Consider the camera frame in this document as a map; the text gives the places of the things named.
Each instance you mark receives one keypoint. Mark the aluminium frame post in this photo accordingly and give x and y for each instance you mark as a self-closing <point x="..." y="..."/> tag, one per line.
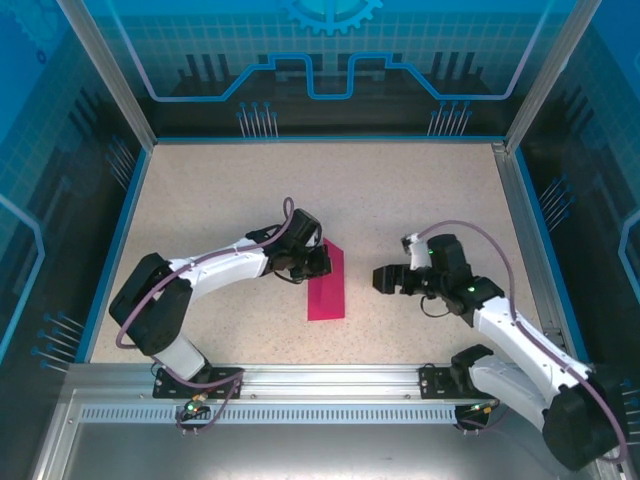
<point x="111" y="75"/>
<point x="548" y="75"/>

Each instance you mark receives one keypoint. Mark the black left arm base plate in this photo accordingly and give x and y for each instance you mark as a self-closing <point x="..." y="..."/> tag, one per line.
<point x="165" y="385"/>

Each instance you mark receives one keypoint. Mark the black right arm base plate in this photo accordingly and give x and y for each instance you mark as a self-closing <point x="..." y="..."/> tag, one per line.
<point x="432" y="382"/>

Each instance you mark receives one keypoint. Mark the pink paper sheet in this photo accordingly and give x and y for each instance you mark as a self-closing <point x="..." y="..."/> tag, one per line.
<point x="327" y="300"/>

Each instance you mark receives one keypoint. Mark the aluminium side rail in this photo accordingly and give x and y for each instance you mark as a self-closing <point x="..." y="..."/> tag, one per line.
<point x="524" y="225"/>

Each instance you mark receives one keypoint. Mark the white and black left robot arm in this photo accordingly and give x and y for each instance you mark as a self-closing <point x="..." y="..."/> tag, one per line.
<point x="225" y="262"/>

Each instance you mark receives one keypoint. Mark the metal tray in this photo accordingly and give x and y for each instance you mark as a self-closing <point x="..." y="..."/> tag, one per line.
<point x="320" y="455"/>

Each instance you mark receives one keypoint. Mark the aluminium mounting rail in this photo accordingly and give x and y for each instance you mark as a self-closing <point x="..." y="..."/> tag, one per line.
<point x="330" y="382"/>

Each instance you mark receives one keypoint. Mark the blue table border strip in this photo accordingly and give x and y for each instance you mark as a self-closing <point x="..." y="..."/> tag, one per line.
<point x="115" y="255"/>
<point x="541" y="225"/>
<point x="325" y="140"/>

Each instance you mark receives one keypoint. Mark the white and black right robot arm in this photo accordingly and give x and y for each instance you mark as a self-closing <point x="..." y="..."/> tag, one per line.
<point x="520" y="345"/>

